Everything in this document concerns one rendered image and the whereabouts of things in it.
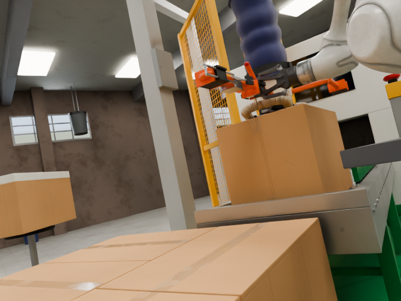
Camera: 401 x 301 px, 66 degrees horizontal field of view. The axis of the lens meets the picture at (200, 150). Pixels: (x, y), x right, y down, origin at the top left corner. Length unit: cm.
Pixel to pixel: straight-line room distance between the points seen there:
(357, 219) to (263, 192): 36
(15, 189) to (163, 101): 117
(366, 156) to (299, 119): 57
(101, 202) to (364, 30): 918
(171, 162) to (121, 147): 768
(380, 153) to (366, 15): 26
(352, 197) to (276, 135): 36
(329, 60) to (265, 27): 48
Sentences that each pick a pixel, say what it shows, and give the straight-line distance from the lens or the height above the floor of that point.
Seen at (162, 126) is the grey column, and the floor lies 118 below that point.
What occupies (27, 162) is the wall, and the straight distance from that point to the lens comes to 931.
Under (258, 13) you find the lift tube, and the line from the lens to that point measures 164.
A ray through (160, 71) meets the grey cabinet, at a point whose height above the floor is 158.
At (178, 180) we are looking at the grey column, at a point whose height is 76.
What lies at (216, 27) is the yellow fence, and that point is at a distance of 231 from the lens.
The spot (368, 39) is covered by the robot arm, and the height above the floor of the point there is 94.
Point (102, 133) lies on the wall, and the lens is 987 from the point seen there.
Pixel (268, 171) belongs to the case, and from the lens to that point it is 129.
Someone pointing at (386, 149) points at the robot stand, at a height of 74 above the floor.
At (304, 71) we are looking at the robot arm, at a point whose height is 106.
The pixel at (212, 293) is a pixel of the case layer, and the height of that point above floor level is 54.
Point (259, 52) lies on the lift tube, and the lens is 157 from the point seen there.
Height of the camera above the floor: 76
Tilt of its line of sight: 5 degrees up
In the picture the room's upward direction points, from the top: 12 degrees counter-clockwise
